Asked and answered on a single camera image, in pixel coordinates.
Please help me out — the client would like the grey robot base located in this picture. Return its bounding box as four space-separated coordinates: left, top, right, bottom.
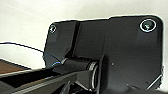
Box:
43 14 165 94

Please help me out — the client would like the thin blue cable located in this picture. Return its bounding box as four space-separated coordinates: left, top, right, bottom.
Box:
0 41 63 68

